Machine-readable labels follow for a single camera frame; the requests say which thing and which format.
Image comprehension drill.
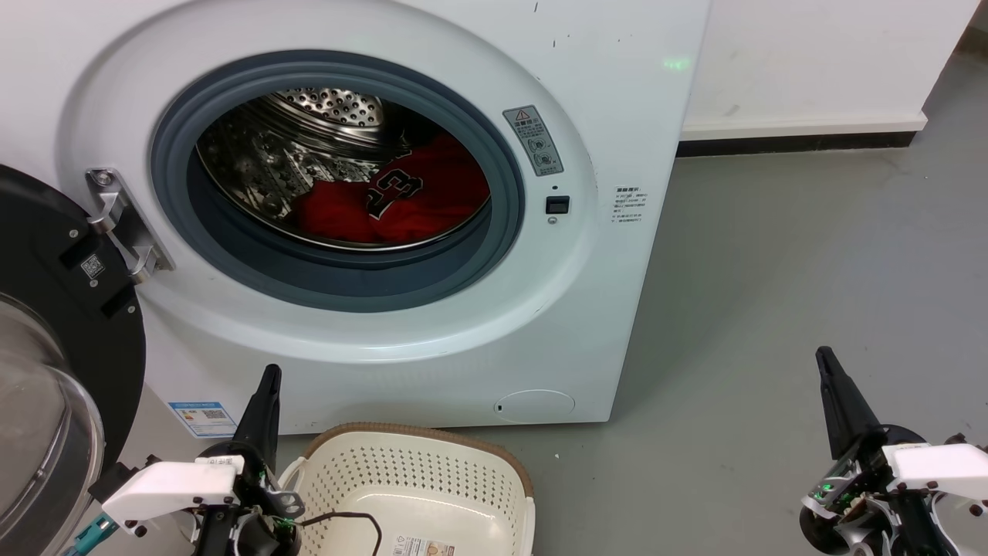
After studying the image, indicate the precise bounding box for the cream laundry basket brown rim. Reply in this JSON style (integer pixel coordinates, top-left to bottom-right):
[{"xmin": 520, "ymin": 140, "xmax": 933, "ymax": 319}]
[{"xmin": 276, "ymin": 422, "xmax": 536, "ymax": 556}]

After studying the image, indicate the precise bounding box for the teal camera cable connector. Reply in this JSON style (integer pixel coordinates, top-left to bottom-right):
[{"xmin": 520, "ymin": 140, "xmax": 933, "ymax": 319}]
[{"xmin": 63, "ymin": 516, "xmax": 118, "ymax": 556}]

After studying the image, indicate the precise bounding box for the washing machine glass door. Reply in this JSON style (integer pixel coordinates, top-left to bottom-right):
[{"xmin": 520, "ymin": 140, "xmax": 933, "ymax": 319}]
[{"xmin": 0, "ymin": 164, "xmax": 147, "ymax": 556}]

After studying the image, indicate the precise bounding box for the red basketball jersey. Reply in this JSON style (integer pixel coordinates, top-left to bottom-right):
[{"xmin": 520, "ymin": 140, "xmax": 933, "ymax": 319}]
[{"xmin": 292, "ymin": 131, "xmax": 492, "ymax": 246}]

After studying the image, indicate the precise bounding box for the round white filter cover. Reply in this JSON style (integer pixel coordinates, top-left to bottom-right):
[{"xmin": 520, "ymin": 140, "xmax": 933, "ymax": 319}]
[{"xmin": 494, "ymin": 388, "xmax": 577, "ymax": 424}]

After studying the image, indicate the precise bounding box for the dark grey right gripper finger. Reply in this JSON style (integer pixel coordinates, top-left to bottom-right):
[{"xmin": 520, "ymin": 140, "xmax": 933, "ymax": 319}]
[{"xmin": 816, "ymin": 347, "xmax": 885, "ymax": 461}]

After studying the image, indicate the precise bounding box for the thin black cable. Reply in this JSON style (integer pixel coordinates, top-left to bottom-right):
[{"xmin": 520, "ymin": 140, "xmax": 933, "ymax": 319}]
[{"xmin": 297, "ymin": 511, "xmax": 384, "ymax": 556}]

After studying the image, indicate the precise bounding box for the blue energy label sticker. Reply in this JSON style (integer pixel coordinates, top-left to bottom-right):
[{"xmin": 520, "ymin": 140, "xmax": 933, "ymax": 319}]
[{"xmin": 168, "ymin": 401, "xmax": 238, "ymax": 439}]

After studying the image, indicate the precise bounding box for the white wall skirting board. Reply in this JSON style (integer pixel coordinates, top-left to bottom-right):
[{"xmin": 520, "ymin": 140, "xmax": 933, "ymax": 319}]
[{"xmin": 678, "ymin": 114, "xmax": 929, "ymax": 158}]

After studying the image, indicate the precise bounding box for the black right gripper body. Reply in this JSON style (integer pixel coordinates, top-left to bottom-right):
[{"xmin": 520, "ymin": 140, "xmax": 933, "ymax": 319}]
[{"xmin": 799, "ymin": 425, "xmax": 959, "ymax": 556}]

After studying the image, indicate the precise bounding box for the printed product label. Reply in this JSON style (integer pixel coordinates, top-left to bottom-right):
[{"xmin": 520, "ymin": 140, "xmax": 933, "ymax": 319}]
[{"xmin": 390, "ymin": 536, "xmax": 456, "ymax": 556}]

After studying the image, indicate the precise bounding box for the stainless steel washing machine drum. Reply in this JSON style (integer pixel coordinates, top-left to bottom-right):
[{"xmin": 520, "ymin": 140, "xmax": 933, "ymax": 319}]
[{"xmin": 195, "ymin": 87, "xmax": 492, "ymax": 252}]

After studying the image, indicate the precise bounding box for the grey warning sticker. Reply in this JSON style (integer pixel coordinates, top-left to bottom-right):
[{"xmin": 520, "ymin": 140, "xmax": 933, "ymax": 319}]
[{"xmin": 502, "ymin": 105, "xmax": 565, "ymax": 178}]

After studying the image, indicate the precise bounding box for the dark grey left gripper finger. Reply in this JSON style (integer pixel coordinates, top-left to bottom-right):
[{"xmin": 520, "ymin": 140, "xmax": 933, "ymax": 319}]
[{"xmin": 232, "ymin": 364, "xmax": 283, "ymax": 464}]

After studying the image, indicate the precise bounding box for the silver metal door hinge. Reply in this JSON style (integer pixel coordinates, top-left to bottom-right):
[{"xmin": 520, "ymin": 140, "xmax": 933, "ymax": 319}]
[{"xmin": 85, "ymin": 168, "xmax": 176, "ymax": 285}]

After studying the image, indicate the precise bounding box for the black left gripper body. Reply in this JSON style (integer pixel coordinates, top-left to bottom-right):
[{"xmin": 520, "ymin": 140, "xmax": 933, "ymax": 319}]
[{"xmin": 193, "ymin": 442, "xmax": 303, "ymax": 556}]

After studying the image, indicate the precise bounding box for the white front-load washing machine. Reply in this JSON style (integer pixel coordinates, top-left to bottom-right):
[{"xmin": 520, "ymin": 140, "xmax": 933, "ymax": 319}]
[{"xmin": 0, "ymin": 0, "xmax": 712, "ymax": 437}]

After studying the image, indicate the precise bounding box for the grey rubber door gasket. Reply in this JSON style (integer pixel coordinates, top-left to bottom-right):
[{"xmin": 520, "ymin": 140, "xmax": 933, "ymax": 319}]
[{"xmin": 149, "ymin": 49, "xmax": 527, "ymax": 314}]

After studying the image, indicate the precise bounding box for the small white text label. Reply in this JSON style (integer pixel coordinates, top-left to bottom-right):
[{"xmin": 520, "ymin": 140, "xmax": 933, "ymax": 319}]
[{"xmin": 611, "ymin": 185, "xmax": 649, "ymax": 226}]

